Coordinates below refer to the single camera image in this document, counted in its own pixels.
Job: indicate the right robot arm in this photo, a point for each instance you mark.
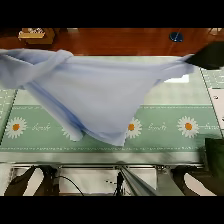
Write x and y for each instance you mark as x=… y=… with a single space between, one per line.
x=210 y=56

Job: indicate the blue round object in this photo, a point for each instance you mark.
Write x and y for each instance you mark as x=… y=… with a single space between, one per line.
x=175 y=36

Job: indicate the light blue shirt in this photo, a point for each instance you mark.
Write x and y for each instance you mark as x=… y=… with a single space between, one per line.
x=100 y=96

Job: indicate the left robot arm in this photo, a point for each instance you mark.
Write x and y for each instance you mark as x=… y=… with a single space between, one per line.
x=20 y=183

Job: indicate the silver frame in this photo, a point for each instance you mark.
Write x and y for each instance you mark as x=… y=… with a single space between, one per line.
x=141 y=186

